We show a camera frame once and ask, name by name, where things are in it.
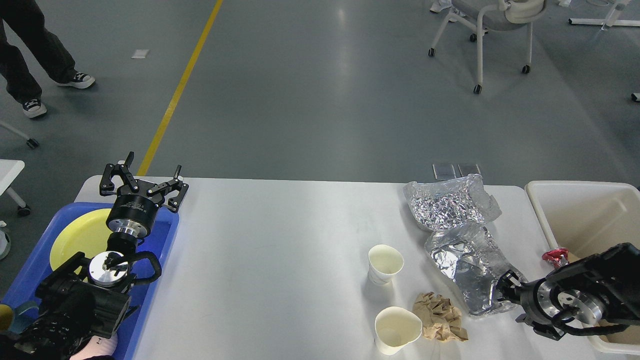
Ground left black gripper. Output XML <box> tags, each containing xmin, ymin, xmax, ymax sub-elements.
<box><xmin>99</xmin><ymin>151</ymin><xmax>190</xmax><ymax>238</ymax></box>

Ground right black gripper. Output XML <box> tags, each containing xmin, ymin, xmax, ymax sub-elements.
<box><xmin>495</xmin><ymin>269</ymin><xmax>563</xmax><ymax>341</ymax></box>

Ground red wrapper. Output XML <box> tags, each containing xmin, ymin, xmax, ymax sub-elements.
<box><xmin>541</xmin><ymin>247</ymin><xmax>570</xmax><ymax>269</ymax></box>

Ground yellow plastic plate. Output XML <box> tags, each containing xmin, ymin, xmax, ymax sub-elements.
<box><xmin>49</xmin><ymin>208</ymin><xmax>112</xmax><ymax>271</ymax></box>

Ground pink mug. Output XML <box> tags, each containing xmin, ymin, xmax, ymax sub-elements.
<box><xmin>70</xmin><ymin>333</ymin><xmax>119</xmax><ymax>360</ymax></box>

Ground dark teal mug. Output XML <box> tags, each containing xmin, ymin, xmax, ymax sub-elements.
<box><xmin>0</xmin><ymin>301</ymin><xmax>39</xmax><ymax>334</ymax></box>

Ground brown paper bag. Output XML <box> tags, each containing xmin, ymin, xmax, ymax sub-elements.
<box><xmin>568</xmin><ymin>248</ymin><xmax>639</xmax><ymax>347</ymax></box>

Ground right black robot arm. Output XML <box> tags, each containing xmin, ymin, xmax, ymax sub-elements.
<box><xmin>494</xmin><ymin>243</ymin><xmax>640</xmax><ymax>341</ymax></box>

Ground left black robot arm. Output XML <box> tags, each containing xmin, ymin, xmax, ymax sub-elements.
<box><xmin>1</xmin><ymin>152</ymin><xmax>189</xmax><ymax>360</ymax></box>

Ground blue plastic tray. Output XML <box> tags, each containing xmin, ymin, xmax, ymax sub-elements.
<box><xmin>1</xmin><ymin>202</ymin><xmax>179</xmax><ymax>360</ymax></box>

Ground crumpled brown paper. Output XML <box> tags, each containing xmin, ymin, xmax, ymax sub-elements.
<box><xmin>411</xmin><ymin>292</ymin><xmax>469</xmax><ymax>343</ymax></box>

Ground white plastic bin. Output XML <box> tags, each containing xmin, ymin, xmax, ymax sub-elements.
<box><xmin>524</xmin><ymin>180</ymin><xmax>640</xmax><ymax>356</ymax></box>

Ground white side table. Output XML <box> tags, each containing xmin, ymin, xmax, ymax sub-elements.
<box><xmin>0</xmin><ymin>159</ymin><xmax>31</xmax><ymax>217</ymax></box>

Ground lower white paper cup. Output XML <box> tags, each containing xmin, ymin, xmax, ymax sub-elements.
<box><xmin>374</xmin><ymin>306</ymin><xmax>423</xmax><ymax>356</ymax></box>

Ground white paper cup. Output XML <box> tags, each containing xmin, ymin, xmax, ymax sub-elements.
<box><xmin>374</xmin><ymin>306</ymin><xmax>423</xmax><ymax>356</ymax></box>
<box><xmin>367</xmin><ymin>244</ymin><xmax>405</xmax><ymax>286</ymax></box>

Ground upper white paper cup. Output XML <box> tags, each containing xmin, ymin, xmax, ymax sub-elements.
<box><xmin>367</xmin><ymin>244</ymin><xmax>405</xmax><ymax>286</ymax></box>

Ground grey floor plates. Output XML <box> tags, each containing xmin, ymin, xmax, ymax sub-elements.
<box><xmin>432</xmin><ymin>162</ymin><xmax>482</xmax><ymax>182</ymax></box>

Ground person in dark trousers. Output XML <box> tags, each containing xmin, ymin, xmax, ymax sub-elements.
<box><xmin>0</xmin><ymin>0</ymin><xmax>96</xmax><ymax>119</ymax></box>

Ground white wheeled chair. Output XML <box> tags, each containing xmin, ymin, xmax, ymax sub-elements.
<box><xmin>427</xmin><ymin>0</ymin><xmax>547</xmax><ymax>95</ymax></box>

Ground white table frame base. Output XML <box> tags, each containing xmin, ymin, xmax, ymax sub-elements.
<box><xmin>567</xmin><ymin>0</ymin><xmax>640</xmax><ymax>30</ymax></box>

